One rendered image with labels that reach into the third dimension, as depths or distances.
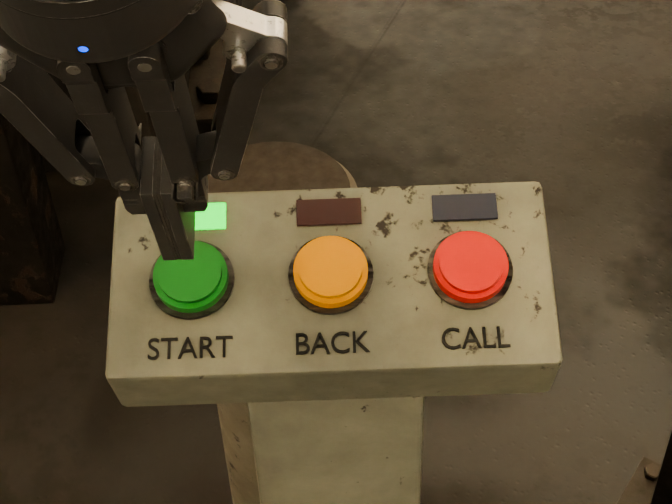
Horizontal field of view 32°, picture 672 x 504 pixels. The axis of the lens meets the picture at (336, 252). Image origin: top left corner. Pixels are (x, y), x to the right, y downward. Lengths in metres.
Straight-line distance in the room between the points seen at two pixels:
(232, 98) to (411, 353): 0.21
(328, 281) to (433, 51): 1.24
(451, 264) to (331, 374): 0.09
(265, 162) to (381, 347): 0.25
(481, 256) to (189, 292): 0.16
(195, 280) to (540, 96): 1.18
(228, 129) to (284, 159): 0.35
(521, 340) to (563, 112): 1.13
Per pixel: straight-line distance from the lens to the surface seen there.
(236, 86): 0.45
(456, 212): 0.65
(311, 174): 0.81
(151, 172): 0.52
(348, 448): 0.69
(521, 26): 1.90
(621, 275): 1.50
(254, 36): 0.43
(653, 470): 1.29
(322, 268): 0.62
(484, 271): 0.62
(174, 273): 0.63
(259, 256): 0.64
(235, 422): 0.92
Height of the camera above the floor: 1.05
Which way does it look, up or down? 45 degrees down
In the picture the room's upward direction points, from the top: 2 degrees counter-clockwise
